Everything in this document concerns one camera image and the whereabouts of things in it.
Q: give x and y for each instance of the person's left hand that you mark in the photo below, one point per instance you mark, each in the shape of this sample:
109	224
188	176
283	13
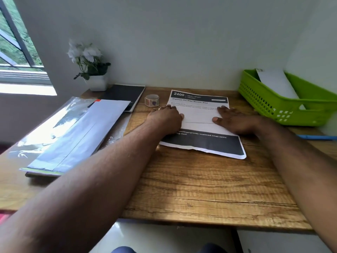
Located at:
166	119

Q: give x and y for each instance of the person's left forearm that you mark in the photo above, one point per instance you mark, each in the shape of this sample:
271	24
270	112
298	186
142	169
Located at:
84	187

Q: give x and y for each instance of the patterned tape roll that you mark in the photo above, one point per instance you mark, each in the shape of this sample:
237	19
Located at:
148	102

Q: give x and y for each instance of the person's right forearm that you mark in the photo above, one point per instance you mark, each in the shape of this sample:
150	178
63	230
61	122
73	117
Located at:
297	168

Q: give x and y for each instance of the person's right leg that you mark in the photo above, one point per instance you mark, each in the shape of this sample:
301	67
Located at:
213	248

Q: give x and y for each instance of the blue pen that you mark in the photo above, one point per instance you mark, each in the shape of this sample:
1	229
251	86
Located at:
316	137

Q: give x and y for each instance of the stack of white envelopes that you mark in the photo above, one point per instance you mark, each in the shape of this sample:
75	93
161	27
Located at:
79	137

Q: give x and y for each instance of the person's right hand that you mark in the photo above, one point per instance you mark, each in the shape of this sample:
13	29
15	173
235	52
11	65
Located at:
237	122

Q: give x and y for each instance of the white flower plant in pot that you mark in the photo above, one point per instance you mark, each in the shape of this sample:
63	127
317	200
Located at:
97	84

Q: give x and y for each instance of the person's left leg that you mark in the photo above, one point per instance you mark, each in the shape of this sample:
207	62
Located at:
123	250

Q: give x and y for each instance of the clear plastic wrapper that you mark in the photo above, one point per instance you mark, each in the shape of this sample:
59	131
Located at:
39	139

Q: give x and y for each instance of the white paper envelope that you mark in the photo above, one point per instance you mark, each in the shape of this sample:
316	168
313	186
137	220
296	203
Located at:
276	81

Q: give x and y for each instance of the grey window frame rail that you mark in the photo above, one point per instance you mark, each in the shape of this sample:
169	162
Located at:
23	76

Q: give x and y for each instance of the black table leg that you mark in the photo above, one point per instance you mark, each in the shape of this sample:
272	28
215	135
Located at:
237	242

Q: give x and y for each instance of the green plastic basket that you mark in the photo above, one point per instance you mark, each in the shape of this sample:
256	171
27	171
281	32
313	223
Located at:
263	108

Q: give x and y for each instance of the person's leg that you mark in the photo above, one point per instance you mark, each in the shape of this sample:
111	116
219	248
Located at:
213	248
123	250

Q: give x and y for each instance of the black notebook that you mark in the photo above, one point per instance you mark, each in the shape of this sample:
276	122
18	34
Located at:
123	94

